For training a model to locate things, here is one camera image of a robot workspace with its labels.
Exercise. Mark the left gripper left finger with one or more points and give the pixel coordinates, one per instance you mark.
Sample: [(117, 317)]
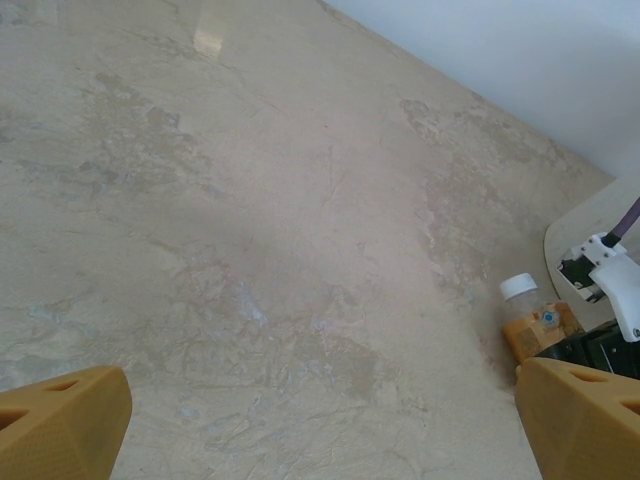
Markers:
[(55, 430)]

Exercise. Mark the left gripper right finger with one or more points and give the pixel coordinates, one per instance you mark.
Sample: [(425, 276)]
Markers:
[(585, 425)]

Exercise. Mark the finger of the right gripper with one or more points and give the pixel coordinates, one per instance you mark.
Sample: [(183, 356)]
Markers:
[(540, 332)]

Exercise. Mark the white round bin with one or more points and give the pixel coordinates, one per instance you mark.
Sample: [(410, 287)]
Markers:
[(590, 220)]

